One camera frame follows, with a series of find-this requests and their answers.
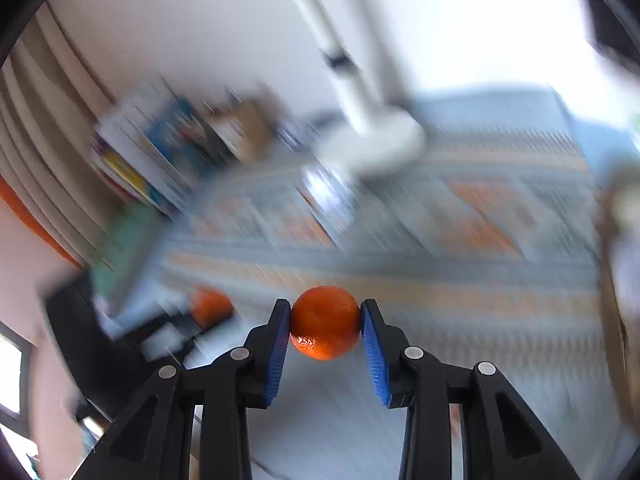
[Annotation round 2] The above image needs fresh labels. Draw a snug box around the orange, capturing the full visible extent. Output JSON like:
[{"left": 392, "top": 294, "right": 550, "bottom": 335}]
[
  {"left": 290, "top": 286, "right": 362, "bottom": 361},
  {"left": 190, "top": 287, "right": 236, "bottom": 328}
]

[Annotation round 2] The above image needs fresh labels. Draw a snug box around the window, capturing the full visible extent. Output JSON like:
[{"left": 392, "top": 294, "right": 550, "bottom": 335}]
[{"left": 0, "top": 330, "right": 32, "bottom": 417}]

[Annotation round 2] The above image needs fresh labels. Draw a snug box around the white desk lamp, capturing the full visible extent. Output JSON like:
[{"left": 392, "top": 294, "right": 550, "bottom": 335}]
[{"left": 270, "top": 0, "right": 427, "bottom": 181}]

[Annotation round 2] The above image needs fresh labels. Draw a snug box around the green booklet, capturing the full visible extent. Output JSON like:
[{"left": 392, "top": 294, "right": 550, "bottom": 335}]
[{"left": 92, "top": 200, "right": 167, "bottom": 312}]

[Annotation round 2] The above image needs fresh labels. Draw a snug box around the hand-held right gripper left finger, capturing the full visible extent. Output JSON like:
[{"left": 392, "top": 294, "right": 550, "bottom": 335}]
[{"left": 70, "top": 298, "right": 292, "bottom": 480}]

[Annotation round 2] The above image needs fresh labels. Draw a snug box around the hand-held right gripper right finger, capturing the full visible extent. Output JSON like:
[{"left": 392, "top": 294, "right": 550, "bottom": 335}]
[{"left": 360, "top": 298, "right": 583, "bottom": 480}]

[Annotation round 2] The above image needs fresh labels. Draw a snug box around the stack of books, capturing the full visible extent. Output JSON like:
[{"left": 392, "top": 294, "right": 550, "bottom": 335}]
[{"left": 95, "top": 77, "right": 173, "bottom": 181}]

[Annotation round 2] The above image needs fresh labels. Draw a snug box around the kraft paper pen holder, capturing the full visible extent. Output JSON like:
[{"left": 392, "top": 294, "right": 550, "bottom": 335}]
[{"left": 215, "top": 95, "right": 282, "bottom": 162}]

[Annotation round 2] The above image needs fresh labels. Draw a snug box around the yellow purple book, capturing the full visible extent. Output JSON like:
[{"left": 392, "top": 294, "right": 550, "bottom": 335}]
[{"left": 90, "top": 145, "right": 152, "bottom": 207}]

